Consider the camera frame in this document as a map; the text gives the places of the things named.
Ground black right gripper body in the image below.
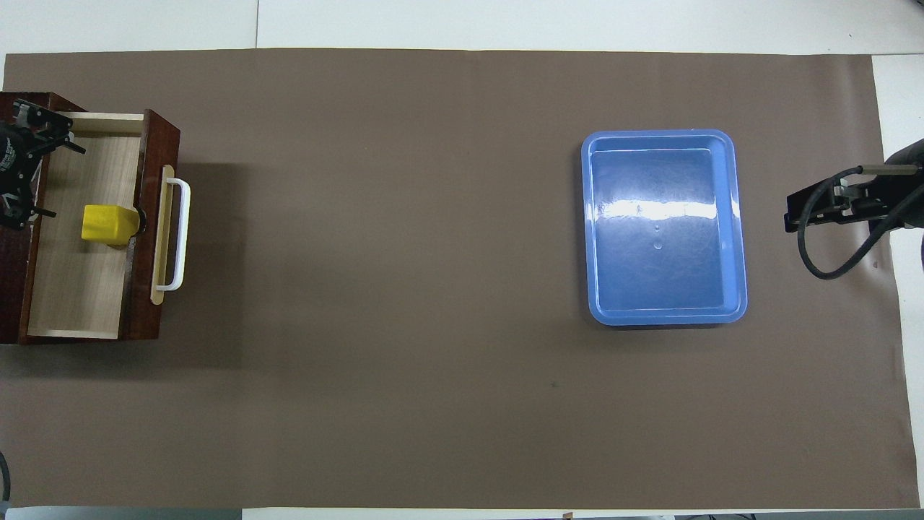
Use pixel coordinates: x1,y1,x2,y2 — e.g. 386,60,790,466
866,139,924,232

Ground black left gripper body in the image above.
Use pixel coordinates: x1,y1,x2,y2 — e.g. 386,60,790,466
0,121,33,217

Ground yellow cube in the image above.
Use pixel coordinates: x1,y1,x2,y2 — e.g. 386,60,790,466
81,204,141,249

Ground dark wooden drawer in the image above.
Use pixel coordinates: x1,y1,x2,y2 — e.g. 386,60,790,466
18,108,181,344

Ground beige handle backing plate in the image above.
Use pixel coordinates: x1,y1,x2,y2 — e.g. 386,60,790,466
150,165,176,305

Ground white drawer handle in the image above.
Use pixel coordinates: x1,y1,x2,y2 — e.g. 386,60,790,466
155,178,192,293

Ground dark wooden drawer cabinet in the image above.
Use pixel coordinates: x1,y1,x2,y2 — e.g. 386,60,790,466
0,92,73,345

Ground blue plastic tray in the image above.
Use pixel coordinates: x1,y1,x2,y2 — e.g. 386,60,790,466
580,129,749,326

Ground brown paper table mat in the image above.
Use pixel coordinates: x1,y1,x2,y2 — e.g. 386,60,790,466
0,48,919,509

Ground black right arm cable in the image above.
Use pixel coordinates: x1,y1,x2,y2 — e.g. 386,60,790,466
796,165,924,281

